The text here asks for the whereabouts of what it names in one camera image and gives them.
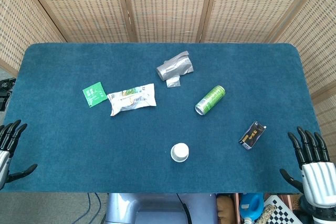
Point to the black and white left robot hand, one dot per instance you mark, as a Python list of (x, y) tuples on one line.
[(4, 155)]

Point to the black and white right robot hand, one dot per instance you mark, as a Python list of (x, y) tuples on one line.
[(317, 179)]

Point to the white paper cup green leaves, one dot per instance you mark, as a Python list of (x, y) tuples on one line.
[(180, 150)]

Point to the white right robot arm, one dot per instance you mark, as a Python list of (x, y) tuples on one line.
[(326, 216)]

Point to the white paper cup blue flowers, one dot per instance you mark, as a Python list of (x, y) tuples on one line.
[(180, 161)]

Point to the black white checkerboard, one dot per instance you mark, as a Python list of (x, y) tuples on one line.
[(281, 212)]

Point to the black equipment pile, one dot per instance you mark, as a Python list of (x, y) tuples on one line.
[(5, 93)]

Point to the blue plastic bottle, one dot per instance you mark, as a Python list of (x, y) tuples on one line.
[(252, 203)]

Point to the blue carpet table mat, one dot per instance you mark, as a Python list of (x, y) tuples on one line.
[(78, 150)]

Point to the black cigarette box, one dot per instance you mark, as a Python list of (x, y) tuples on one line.
[(252, 134)]

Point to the brown bag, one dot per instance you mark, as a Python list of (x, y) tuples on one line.
[(225, 205)]

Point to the green sachet packet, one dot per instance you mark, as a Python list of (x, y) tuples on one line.
[(94, 94)]

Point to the green drink can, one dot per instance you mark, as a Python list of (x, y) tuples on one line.
[(210, 100)]

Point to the crumpled silver snack bag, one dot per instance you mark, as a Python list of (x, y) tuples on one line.
[(131, 99)]

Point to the grey-blue robot torso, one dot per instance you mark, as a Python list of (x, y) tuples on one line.
[(157, 208)]

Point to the grey trash bag roll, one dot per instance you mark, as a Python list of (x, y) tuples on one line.
[(174, 68)]

